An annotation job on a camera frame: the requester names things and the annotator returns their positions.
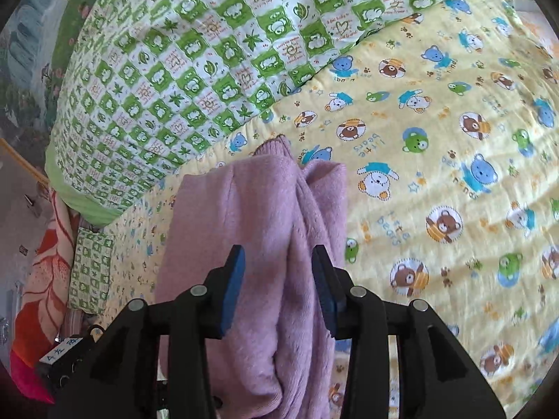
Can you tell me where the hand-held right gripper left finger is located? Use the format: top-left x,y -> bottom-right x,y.
47,244 -> 246,419

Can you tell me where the green checkered quilt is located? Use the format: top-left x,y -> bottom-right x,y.
44,0 -> 516,228

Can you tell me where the framed wall poster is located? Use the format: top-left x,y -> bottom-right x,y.
0,0 -> 110,149

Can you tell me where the orange floral blanket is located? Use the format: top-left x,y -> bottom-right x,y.
11,190 -> 81,404

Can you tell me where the yellow bear print bedsheet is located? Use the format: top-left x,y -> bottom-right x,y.
100,0 -> 559,419

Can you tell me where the purple knit sweater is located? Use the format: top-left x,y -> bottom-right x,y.
154,135 -> 349,419

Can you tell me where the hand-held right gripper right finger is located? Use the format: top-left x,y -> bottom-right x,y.
311,244 -> 507,419

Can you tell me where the small green checkered pillow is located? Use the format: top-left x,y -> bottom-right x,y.
67,227 -> 115,315

